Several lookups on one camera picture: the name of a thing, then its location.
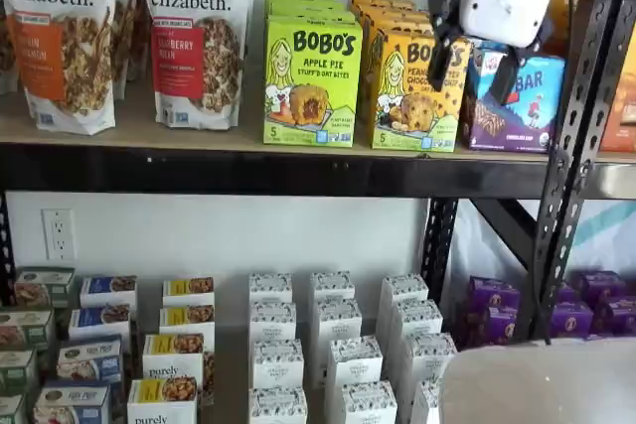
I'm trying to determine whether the blue ZBar box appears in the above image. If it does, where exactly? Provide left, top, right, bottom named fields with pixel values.
left=460, top=39, right=568, bottom=153

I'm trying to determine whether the mustard brown box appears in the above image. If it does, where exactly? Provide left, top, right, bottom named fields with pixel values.
left=548, top=0, right=597, bottom=59

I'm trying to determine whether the orange box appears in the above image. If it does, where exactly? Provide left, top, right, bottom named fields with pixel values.
left=597, top=64, right=636, bottom=154

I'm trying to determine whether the white patterned pantry box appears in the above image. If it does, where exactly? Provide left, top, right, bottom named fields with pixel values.
left=379, top=273, right=430, bottom=341
left=248, top=300, right=298, bottom=344
left=410, top=378, right=444, bottom=424
left=389, top=299, right=444, bottom=346
left=313, top=297, right=364, bottom=370
left=400, top=332, right=459, bottom=386
left=247, top=272, right=295, bottom=306
left=309, top=270, right=357, bottom=304
left=247, top=385, right=309, bottom=424
left=251, top=339, right=306, bottom=391
left=339, top=379, right=398, bottom=424
left=325, top=335, right=385, bottom=395

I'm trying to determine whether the yellow label granola box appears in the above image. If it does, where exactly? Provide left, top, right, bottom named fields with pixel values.
left=158, top=304, right=217, bottom=339
left=161, top=275, right=217, bottom=309
left=126, top=377, right=200, bottom=424
left=142, top=333, right=207, bottom=386

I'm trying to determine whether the blue label granola box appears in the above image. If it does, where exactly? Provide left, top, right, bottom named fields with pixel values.
left=68, top=304, right=133, bottom=342
left=33, top=379, right=112, bottom=424
left=55, top=335, right=125, bottom=386
left=79, top=274, right=139, bottom=312

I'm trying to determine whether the green label granola box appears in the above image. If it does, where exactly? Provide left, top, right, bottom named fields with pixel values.
left=0, top=309, right=57, bottom=352
left=13, top=266, right=77, bottom=310
left=0, top=349, right=40, bottom=394
left=0, top=393, right=29, bottom=424

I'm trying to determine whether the black diagonal rack brace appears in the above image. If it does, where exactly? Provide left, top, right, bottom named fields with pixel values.
left=469, top=198, right=548, bottom=271

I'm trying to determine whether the white teal plastic sheet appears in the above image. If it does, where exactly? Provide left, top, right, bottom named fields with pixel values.
left=449, top=198, right=636, bottom=341

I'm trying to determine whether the black rack cross beam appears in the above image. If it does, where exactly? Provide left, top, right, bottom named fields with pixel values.
left=0, top=141, right=636, bottom=202

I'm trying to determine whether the cranberry pecan granola bag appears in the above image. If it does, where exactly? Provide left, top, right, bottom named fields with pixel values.
left=138, top=0, right=257, bottom=132

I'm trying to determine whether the Purely Elizabeth granola bag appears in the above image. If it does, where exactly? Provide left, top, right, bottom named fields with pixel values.
left=0, top=11, right=24, bottom=96
left=111, top=0, right=151, bottom=100

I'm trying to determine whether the pumpkin cinnamon granola bag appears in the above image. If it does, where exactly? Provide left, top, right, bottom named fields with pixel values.
left=0, top=0, right=118, bottom=137

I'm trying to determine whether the black perforated rack post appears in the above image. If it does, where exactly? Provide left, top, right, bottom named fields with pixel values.
left=0, top=190, right=17, bottom=307
left=421, top=198, right=459, bottom=296
left=529, top=0, right=636, bottom=346

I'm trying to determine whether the white wall outlet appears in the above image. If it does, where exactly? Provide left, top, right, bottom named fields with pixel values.
left=41, top=208, right=77, bottom=262

